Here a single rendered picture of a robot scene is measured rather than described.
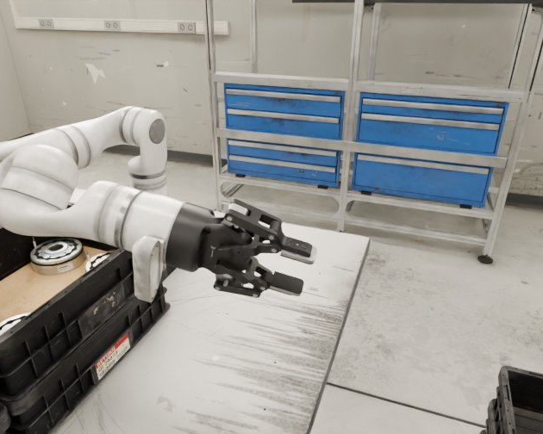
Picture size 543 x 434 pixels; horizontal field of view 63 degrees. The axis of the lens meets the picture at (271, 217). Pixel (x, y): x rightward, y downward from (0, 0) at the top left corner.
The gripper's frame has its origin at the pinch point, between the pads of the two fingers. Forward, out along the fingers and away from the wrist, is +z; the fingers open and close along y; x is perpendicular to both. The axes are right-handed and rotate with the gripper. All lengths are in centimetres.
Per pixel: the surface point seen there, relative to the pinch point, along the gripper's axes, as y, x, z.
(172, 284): 55, -30, -25
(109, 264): 26.7, -11.1, -30.0
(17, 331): 22.2, 7.0, -34.1
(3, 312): 39, -3, -47
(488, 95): 49, -181, 74
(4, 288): 42, -9, -52
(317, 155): 111, -181, 5
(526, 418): 52, -22, 63
